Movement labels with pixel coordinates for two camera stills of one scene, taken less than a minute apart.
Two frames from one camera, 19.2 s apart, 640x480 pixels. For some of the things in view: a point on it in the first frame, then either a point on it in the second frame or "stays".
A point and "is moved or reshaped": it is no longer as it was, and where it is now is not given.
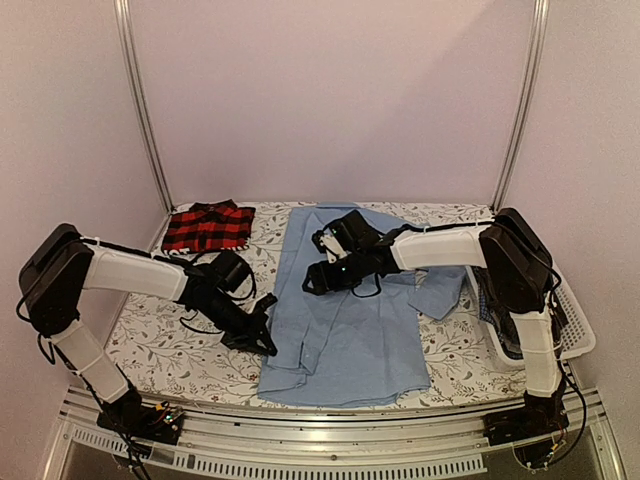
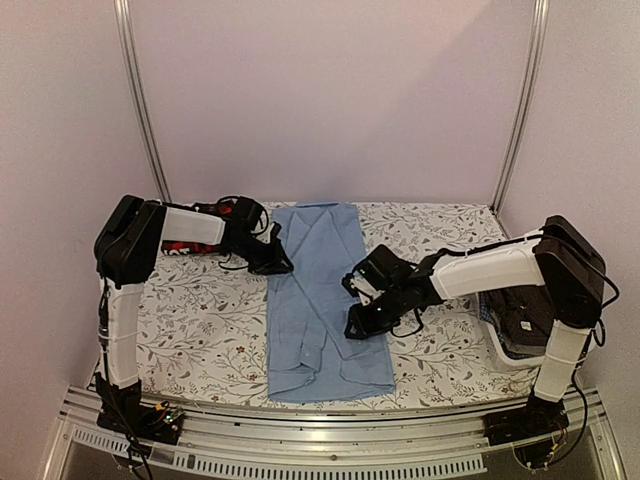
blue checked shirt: x=486 y=315 stays
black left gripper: x=255 y=329 -> x=273 y=265
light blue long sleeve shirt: x=348 y=349 is moved or reshaped
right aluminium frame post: x=540 y=27 stays
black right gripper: x=323 y=279 -> x=363 y=327
